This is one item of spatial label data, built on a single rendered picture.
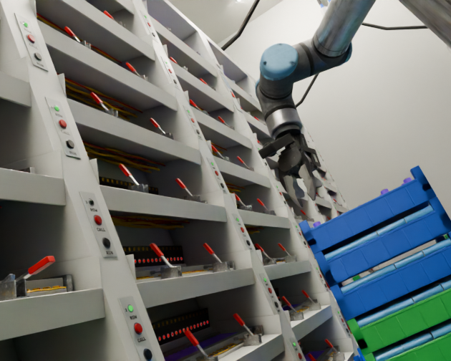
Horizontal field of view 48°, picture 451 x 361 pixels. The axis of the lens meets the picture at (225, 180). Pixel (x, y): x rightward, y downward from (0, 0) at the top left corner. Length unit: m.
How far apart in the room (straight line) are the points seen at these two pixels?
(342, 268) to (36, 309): 0.70
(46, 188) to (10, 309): 0.23
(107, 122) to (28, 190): 0.37
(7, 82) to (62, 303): 0.39
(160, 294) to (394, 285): 0.51
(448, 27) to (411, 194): 0.64
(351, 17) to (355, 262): 0.53
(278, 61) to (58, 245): 0.69
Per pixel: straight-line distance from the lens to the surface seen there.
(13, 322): 0.68
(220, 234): 1.48
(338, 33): 1.20
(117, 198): 0.99
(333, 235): 1.18
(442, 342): 1.20
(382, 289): 1.18
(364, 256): 1.18
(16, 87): 0.94
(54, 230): 0.88
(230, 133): 2.01
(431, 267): 1.19
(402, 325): 1.19
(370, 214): 1.19
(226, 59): 2.83
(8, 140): 0.97
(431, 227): 1.19
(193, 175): 1.53
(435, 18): 0.63
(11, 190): 0.79
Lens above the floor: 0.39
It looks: 16 degrees up
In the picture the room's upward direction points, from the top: 25 degrees counter-clockwise
